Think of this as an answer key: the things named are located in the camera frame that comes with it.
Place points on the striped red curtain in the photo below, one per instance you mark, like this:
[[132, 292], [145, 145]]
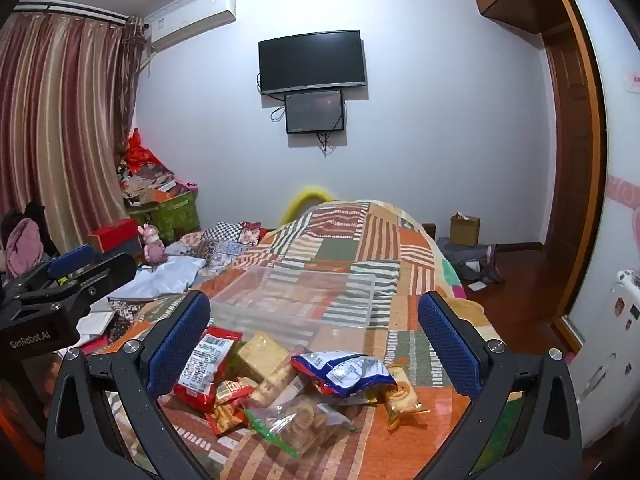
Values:
[[60, 125]]

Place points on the yellow foam tube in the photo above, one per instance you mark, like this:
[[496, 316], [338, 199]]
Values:
[[300, 197]]

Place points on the clear cookie bag green zip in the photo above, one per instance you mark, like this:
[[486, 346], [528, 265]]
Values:
[[300, 422]]

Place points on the small orange snack packet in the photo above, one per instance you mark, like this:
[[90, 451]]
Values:
[[402, 395]]

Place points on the checked patchwork cloth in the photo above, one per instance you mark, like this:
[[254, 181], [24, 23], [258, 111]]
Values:
[[225, 245]]

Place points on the purple label cracker packet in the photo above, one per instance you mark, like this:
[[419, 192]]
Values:
[[262, 355]]

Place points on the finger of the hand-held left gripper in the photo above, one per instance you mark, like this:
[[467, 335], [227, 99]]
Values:
[[72, 260], [107, 275]]

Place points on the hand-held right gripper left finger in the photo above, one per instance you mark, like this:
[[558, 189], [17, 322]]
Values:
[[181, 342]]

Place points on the black wall television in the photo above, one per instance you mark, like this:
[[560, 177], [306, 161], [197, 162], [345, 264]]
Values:
[[312, 60]]

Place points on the small black wall monitor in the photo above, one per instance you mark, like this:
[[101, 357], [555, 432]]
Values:
[[315, 110]]

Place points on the brown cardboard box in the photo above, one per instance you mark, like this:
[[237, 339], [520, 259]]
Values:
[[465, 230]]

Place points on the pink plush toy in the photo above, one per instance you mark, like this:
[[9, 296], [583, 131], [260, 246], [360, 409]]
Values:
[[154, 247]]

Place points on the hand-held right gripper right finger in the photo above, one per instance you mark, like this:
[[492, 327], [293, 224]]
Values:
[[450, 345]]

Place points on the green storage bag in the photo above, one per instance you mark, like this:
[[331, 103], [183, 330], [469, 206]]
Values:
[[175, 215]]

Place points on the red snack packet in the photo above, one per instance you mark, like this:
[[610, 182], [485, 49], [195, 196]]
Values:
[[205, 367]]

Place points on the pink garment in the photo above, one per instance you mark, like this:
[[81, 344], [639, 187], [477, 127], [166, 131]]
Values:
[[22, 247]]

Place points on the white booklet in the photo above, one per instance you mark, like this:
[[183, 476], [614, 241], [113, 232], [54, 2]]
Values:
[[97, 325]]

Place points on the clear puffed rice snack packet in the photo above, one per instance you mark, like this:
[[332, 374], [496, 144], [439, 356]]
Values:
[[227, 412]]

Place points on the striped patchwork bedspread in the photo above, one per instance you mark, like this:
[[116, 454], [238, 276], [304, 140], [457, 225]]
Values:
[[350, 245]]

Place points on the white cabinet with stickers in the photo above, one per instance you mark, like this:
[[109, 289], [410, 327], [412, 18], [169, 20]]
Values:
[[610, 360]]

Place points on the clear plastic container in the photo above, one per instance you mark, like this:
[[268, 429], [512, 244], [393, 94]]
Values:
[[300, 300]]

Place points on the dark clothes pile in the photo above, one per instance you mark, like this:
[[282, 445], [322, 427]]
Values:
[[470, 260]]

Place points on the red plastic bag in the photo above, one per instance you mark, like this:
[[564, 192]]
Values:
[[142, 152]]

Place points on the white air conditioner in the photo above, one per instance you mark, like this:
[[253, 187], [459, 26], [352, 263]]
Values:
[[192, 17]]

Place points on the wooden door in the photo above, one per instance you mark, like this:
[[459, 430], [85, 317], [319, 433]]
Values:
[[575, 135]]

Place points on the pile of papers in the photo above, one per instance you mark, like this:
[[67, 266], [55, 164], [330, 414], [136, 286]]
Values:
[[147, 182]]

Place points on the blue snack packet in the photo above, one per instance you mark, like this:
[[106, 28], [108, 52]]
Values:
[[340, 372]]

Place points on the red box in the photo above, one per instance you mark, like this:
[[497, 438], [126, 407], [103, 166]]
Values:
[[112, 235]]

